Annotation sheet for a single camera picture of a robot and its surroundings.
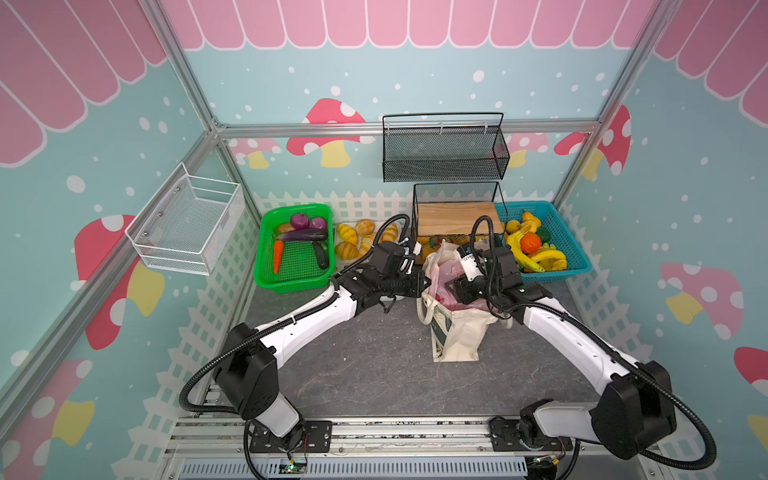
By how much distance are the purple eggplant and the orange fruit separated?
28.0 inches

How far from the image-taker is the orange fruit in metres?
1.05

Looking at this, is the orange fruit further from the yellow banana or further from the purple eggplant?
the purple eggplant

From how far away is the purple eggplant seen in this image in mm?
1116
